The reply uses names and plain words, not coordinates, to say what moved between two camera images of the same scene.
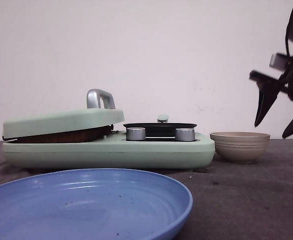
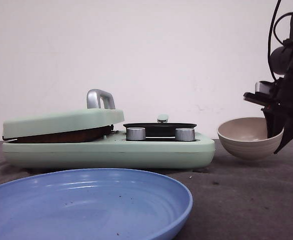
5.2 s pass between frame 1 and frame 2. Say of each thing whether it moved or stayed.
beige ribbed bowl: moved
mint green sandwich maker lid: stayed
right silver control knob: stayed
